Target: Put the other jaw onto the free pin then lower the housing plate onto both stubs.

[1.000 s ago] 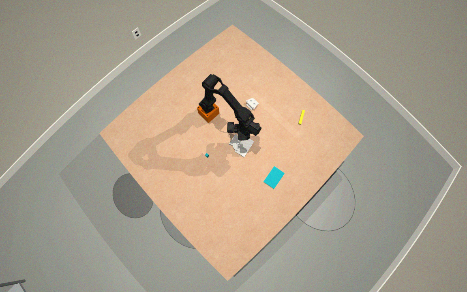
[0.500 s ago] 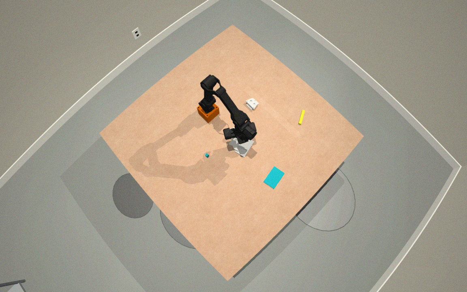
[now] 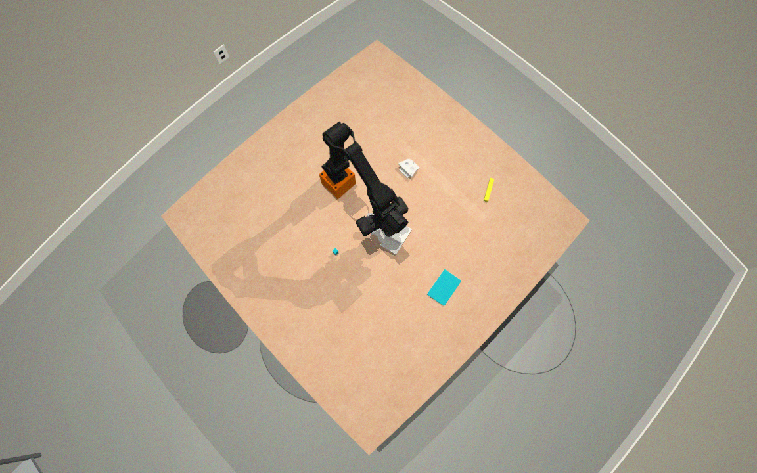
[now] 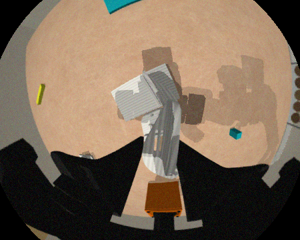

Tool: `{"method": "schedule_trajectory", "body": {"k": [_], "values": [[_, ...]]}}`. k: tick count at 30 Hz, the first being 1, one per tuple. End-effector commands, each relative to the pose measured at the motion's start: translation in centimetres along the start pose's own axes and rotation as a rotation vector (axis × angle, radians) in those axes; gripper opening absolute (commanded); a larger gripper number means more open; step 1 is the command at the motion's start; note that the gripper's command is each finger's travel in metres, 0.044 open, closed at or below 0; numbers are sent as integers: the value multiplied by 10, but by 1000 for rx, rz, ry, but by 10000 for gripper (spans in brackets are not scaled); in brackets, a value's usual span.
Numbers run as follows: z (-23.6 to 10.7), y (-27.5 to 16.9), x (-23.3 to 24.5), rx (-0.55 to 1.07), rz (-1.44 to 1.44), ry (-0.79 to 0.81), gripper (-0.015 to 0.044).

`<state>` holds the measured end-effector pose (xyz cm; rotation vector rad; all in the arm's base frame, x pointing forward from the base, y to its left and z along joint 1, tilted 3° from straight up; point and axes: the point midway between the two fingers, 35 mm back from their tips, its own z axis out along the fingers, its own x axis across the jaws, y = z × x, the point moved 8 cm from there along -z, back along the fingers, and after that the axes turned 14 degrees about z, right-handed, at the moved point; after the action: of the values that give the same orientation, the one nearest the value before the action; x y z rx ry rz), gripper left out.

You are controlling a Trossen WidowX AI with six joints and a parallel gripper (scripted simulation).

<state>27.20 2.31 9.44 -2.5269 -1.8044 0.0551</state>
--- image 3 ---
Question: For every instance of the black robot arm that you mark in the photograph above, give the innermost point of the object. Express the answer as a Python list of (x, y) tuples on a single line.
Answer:
[(380, 194)]

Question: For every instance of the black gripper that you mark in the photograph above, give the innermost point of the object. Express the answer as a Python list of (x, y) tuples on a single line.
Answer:
[(369, 224)]

